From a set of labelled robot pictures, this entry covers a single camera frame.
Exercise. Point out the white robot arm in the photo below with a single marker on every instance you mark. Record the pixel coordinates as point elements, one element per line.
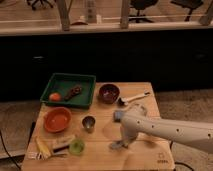
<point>134,120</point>

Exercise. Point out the dark brown bowl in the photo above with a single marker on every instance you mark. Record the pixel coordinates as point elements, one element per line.
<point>108,93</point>

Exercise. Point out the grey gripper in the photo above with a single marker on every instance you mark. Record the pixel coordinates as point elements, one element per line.
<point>118,144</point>

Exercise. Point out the black chair right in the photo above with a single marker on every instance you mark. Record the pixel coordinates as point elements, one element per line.
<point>190,4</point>

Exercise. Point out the wooden handled knife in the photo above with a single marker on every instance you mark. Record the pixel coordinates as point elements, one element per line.
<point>62,143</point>

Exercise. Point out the blue grey towel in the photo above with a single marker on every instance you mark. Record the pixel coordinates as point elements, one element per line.
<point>118,115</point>

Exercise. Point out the small metal cup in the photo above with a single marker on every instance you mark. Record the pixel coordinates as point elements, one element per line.
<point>88,123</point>

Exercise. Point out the black office chair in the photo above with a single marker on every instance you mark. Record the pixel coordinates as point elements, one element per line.
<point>140,5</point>

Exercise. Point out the brown toy food piece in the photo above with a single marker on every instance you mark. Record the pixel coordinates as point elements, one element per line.
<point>73,92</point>

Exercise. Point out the red bowl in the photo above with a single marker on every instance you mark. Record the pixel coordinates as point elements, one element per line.
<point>57,119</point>

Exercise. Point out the orange tomato toy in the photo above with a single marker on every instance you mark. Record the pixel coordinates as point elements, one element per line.
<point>56,97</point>

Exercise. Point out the green plastic tray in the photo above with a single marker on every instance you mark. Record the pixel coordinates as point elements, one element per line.
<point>63,83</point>

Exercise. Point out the green plastic cup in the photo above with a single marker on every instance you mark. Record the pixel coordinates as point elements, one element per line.
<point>76,146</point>

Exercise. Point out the black chair base left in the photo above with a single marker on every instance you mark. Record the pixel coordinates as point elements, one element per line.
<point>44,3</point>

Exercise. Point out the silver fork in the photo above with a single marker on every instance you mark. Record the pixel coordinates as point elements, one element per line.
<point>41,156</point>

